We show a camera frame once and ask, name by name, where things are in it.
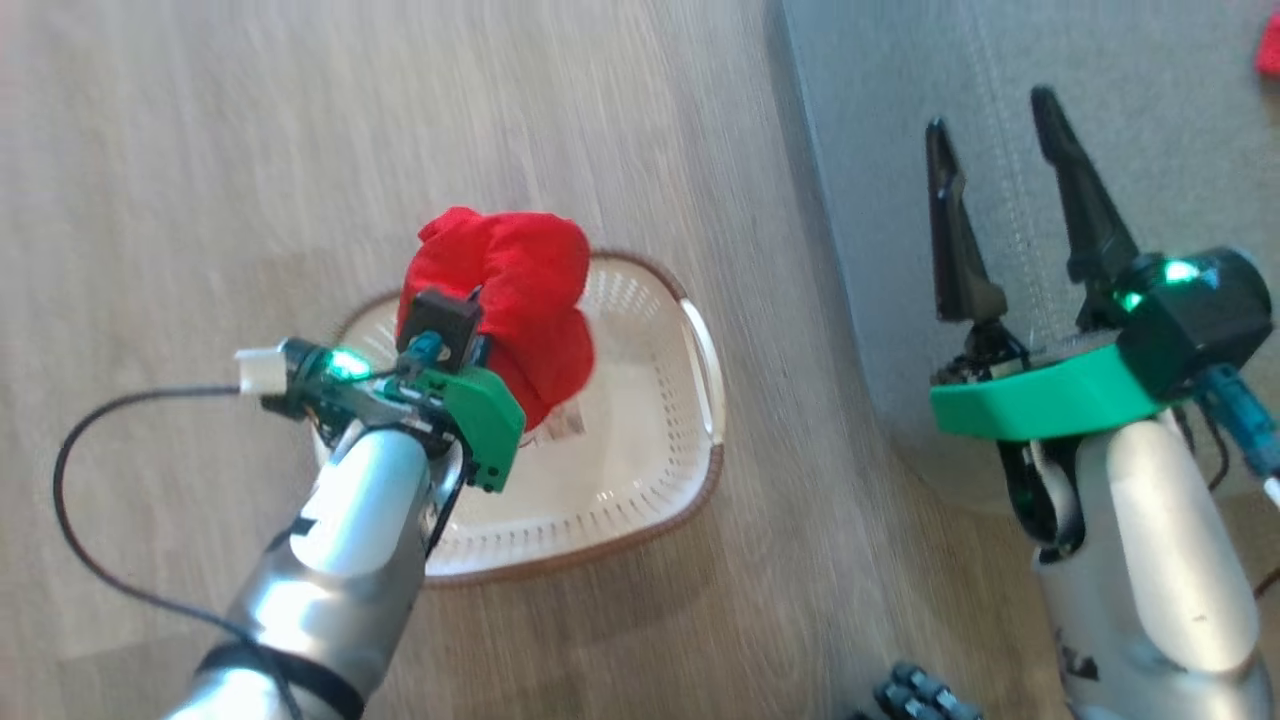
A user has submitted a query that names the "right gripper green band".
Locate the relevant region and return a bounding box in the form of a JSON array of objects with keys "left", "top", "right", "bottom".
[{"left": 924, "top": 85, "right": 1169, "bottom": 443}]

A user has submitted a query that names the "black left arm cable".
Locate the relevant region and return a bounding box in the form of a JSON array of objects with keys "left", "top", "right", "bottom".
[{"left": 53, "top": 385, "right": 306, "bottom": 720}]

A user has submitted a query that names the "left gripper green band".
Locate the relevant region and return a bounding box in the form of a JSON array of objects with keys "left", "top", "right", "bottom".
[{"left": 260, "top": 338, "right": 528, "bottom": 495}]

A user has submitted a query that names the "red cloth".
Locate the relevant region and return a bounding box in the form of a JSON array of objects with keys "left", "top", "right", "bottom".
[{"left": 396, "top": 206, "right": 597, "bottom": 433}]

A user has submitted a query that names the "blue right camera cable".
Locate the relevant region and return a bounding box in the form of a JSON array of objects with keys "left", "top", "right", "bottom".
[{"left": 1195, "top": 362, "right": 1280, "bottom": 483}]

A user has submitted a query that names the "grey fabric sofa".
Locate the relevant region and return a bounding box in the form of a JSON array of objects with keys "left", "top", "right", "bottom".
[{"left": 775, "top": 0, "right": 1280, "bottom": 516}]

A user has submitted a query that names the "white laundry basket brown rim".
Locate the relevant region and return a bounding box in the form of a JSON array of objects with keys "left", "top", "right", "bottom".
[{"left": 312, "top": 248, "right": 725, "bottom": 589}]

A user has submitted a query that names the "paper label in basket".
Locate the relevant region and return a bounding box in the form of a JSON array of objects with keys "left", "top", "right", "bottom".
[{"left": 520, "top": 400, "right": 591, "bottom": 451}]

